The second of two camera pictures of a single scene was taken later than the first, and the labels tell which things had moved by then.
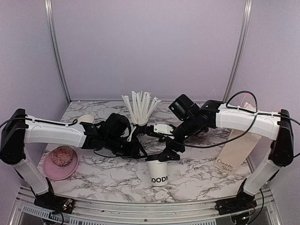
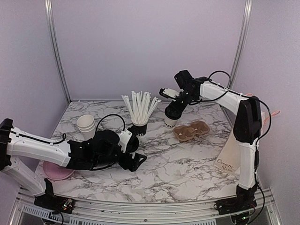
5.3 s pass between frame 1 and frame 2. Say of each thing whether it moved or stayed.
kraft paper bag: stayed
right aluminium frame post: stayed
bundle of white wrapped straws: stayed
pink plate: stayed
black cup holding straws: stayed
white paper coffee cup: moved
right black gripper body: moved
